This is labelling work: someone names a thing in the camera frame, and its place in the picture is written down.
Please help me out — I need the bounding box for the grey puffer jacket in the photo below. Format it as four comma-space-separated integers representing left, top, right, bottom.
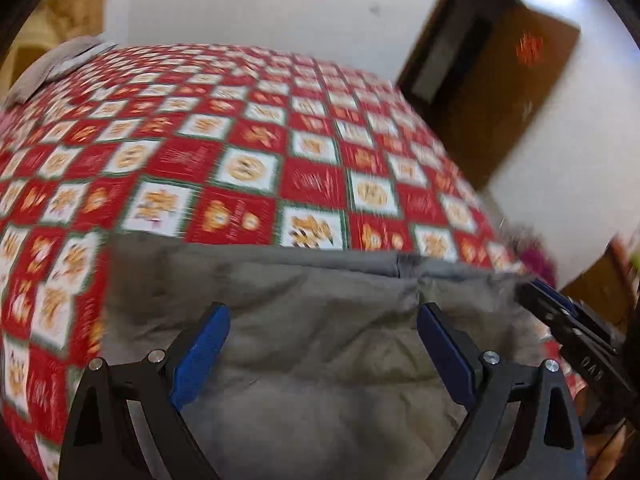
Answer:
102, 231, 566, 480

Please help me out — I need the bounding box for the striped pillow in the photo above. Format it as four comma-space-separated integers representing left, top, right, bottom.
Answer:
5, 36, 118, 106

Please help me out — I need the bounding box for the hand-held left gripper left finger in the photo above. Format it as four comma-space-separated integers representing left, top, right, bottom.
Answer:
59, 302, 232, 480

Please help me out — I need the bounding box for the wooden dresser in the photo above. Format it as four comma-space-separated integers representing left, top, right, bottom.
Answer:
562, 240, 640, 333

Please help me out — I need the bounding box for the red paper door decoration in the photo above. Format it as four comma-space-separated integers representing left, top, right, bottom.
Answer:
515, 31, 545, 67

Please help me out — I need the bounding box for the purple cloth heap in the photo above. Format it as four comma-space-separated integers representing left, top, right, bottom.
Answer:
515, 240, 558, 286

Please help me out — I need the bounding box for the beige patterned curtain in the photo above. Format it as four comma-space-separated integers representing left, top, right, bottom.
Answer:
20, 0, 113, 48

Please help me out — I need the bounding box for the brown wooden door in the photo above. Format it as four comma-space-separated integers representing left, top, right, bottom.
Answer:
440, 2, 582, 191

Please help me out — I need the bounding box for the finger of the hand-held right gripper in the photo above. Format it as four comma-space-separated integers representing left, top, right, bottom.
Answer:
517, 279, 632, 393

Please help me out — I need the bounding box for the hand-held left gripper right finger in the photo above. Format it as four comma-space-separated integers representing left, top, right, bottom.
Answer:
416, 302, 587, 480

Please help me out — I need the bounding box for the bed with red patterned sheet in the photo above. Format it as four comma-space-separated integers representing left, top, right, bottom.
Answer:
0, 42, 586, 480

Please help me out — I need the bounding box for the brown door frame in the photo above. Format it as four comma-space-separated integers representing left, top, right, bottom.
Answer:
395, 0, 526, 106

